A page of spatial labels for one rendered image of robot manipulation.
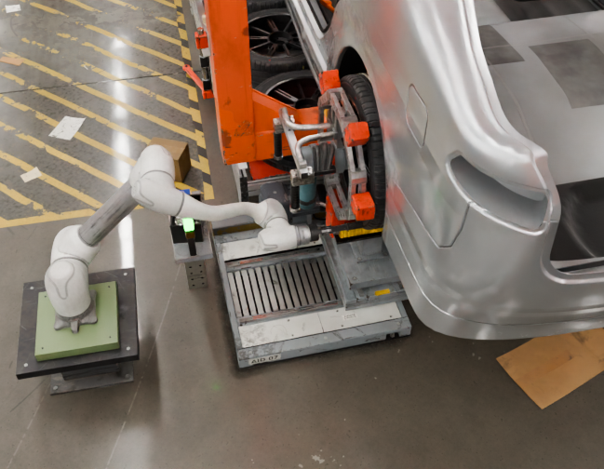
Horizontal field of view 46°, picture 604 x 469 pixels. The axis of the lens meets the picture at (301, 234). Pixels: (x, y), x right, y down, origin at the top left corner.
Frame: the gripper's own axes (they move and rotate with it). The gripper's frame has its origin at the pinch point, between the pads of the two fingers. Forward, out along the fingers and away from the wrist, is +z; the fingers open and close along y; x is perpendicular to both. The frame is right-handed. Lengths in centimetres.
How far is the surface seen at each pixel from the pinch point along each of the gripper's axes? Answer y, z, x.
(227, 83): -20, -42, 71
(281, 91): -99, -6, 76
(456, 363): -18, 42, -72
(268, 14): -154, 3, 135
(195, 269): -59, -69, -11
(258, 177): -83, -28, 31
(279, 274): -61, -28, -21
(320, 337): -29, -18, -50
